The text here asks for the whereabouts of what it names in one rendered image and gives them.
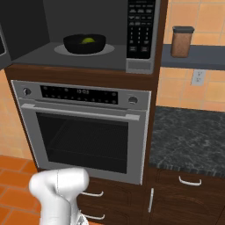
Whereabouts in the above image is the stainless steel oven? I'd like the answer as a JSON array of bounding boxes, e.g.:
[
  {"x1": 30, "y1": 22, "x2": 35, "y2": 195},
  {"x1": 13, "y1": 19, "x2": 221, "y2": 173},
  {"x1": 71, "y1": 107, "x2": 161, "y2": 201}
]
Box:
[{"x1": 11, "y1": 79, "x2": 153, "y2": 186}]

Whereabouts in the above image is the grey oven door handle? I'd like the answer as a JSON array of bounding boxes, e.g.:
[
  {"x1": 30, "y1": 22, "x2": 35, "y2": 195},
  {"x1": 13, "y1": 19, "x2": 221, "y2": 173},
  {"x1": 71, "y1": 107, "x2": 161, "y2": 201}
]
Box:
[{"x1": 20, "y1": 102, "x2": 142, "y2": 122}]

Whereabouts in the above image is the green lime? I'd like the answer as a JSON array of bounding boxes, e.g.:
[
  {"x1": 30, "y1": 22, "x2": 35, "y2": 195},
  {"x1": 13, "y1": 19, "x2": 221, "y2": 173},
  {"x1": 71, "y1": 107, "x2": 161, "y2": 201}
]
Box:
[{"x1": 80, "y1": 36, "x2": 97, "y2": 45}]

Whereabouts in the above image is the dark wooden cupboard door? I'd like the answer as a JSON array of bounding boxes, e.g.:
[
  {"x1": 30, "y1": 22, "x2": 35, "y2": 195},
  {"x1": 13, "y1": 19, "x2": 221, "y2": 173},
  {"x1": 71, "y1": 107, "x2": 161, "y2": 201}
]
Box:
[{"x1": 147, "y1": 185, "x2": 225, "y2": 225}]

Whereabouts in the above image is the dark grey wall shelf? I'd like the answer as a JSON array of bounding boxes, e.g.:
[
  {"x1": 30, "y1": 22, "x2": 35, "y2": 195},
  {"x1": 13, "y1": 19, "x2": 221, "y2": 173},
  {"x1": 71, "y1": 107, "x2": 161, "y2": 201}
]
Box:
[{"x1": 160, "y1": 43, "x2": 225, "y2": 71}]

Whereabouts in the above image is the silver curved drawer handle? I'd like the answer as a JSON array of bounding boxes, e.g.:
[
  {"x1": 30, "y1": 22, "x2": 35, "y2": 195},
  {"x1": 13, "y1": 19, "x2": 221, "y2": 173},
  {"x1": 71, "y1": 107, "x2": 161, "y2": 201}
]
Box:
[
  {"x1": 81, "y1": 190, "x2": 105, "y2": 198},
  {"x1": 83, "y1": 213, "x2": 106, "y2": 221},
  {"x1": 178, "y1": 175, "x2": 203, "y2": 187}
]

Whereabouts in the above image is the grey microwave turntable plate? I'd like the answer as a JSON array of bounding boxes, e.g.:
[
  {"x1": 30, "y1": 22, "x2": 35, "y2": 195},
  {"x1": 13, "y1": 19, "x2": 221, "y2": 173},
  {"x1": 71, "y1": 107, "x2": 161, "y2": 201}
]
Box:
[{"x1": 53, "y1": 42, "x2": 116, "y2": 57}]

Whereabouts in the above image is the white wall outlet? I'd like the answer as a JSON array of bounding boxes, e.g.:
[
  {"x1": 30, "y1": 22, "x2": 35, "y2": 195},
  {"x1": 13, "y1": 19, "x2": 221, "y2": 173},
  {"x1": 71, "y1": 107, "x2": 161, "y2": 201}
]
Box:
[{"x1": 191, "y1": 69, "x2": 206, "y2": 87}]

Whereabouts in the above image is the oven door with dark window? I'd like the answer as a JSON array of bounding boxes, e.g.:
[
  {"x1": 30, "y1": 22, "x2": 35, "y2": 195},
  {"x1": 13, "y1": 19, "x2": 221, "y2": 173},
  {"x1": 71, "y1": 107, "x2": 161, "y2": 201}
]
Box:
[{"x1": 18, "y1": 99, "x2": 148, "y2": 186}]

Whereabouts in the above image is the grey microwave door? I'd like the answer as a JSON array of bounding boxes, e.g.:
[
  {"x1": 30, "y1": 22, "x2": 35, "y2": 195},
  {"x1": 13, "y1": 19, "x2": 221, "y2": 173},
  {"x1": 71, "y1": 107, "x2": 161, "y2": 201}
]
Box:
[{"x1": 0, "y1": 22, "x2": 13, "y2": 72}]

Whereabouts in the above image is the brown jar with dark lid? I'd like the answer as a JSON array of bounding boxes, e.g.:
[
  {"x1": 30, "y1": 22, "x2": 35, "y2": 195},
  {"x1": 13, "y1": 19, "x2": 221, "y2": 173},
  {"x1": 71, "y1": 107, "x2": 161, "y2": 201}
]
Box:
[{"x1": 170, "y1": 25, "x2": 196, "y2": 59}]

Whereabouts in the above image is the grey microwave oven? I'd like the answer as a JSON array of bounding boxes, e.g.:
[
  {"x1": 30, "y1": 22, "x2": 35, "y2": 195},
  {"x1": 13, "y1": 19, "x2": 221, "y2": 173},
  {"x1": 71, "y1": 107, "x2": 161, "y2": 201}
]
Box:
[{"x1": 0, "y1": 0, "x2": 162, "y2": 75}]

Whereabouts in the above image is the dark wooden tall cabinet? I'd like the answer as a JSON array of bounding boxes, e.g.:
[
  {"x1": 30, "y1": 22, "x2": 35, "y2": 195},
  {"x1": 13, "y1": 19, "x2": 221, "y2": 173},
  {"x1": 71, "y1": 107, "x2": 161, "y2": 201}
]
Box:
[{"x1": 4, "y1": 0, "x2": 170, "y2": 225}]

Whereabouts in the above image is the black bowl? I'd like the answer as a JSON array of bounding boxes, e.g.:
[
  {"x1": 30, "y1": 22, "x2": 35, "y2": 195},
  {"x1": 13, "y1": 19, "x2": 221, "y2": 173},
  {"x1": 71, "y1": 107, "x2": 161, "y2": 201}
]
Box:
[{"x1": 62, "y1": 33, "x2": 107, "y2": 55}]

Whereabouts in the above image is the dark wooden drawer front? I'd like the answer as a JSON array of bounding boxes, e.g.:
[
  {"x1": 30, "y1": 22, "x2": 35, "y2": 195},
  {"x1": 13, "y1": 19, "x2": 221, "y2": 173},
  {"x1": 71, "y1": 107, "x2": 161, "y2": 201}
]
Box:
[
  {"x1": 78, "y1": 177, "x2": 145, "y2": 209},
  {"x1": 154, "y1": 168, "x2": 225, "y2": 206},
  {"x1": 76, "y1": 205, "x2": 144, "y2": 225}
]

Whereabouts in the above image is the silver straight cupboard handle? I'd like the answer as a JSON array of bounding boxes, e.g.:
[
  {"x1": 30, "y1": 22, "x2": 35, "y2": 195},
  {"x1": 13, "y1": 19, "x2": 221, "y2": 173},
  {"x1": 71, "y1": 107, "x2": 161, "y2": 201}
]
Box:
[{"x1": 148, "y1": 187, "x2": 156, "y2": 214}]

